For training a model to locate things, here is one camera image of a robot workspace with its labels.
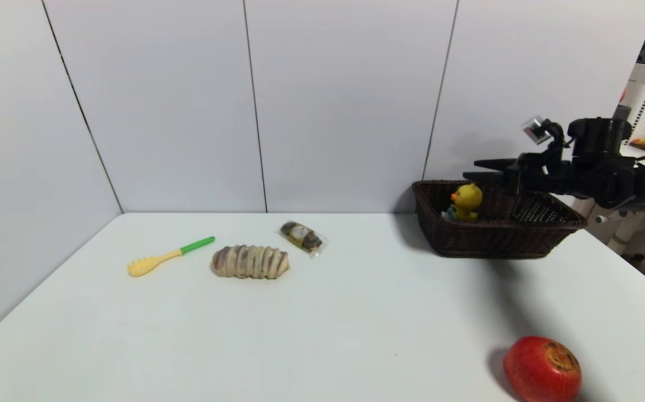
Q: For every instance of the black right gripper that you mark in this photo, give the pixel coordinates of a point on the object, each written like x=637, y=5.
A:
x=513, y=172

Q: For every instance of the yellow duck toy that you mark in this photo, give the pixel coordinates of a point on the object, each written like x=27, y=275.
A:
x=466, y=201

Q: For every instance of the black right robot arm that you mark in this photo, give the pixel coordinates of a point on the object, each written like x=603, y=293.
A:
x=629, y=173

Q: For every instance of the dark brown wicker basket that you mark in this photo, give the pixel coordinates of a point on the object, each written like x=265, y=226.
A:
x=495, y=237

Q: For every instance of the white table leg stand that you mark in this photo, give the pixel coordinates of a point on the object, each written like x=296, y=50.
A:
x=632, y=231

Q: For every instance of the wrapped chocolate balls pack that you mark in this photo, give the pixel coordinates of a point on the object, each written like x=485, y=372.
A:
x=302, y=237

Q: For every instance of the red onion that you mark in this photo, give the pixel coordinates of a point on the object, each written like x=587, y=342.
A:
x=543, y=369

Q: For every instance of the striped twisted bread loaf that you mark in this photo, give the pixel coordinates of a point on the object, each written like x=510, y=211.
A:
x=250, y=261

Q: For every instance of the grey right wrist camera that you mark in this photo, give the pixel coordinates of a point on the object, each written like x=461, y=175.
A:
x=535, y=130

